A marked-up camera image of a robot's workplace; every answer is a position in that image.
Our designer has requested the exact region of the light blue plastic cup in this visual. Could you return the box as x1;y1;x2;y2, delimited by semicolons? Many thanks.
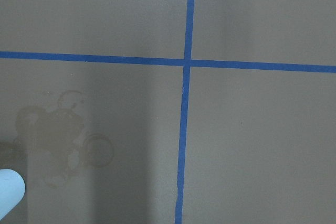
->
0;169;25;219

